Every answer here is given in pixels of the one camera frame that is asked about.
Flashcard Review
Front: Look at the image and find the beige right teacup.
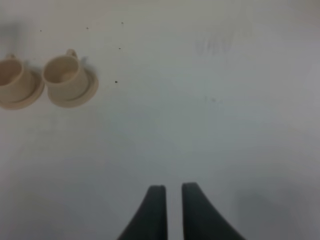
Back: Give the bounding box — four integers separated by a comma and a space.
42, 49, 89, 101

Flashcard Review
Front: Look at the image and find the beige right cup saucer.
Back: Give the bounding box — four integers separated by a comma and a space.
47, 69, 99, 108

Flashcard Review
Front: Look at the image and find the beige teacup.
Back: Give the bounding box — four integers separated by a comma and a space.
42, 49, 89, 101
0, 54, 36, 104

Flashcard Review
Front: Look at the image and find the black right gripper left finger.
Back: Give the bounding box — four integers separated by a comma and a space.
118, 185, 167, 240

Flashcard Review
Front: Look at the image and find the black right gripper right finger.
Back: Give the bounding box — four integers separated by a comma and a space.
181, 182, 244, 240

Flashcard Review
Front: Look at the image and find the beige left teacup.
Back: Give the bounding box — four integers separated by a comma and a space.
0, 54, 36, 104

